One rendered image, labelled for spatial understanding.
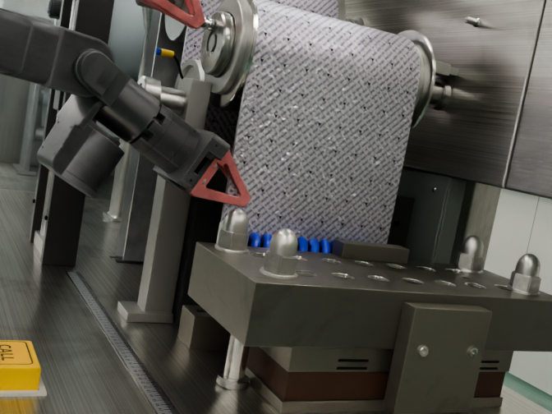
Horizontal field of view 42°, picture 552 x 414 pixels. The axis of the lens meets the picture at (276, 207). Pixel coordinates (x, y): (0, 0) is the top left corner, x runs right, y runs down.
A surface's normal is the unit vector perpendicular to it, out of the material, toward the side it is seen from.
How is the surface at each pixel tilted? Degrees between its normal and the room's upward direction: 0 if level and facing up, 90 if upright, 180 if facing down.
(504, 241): 90
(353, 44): 60
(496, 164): 90
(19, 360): 0
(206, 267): 90
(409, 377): 90
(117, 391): 0
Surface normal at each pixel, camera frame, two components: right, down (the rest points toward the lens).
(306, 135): 0.43, 0.18
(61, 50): 0.66, 0.28
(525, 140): -0.89, -0.11
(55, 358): 0.18, -0.98
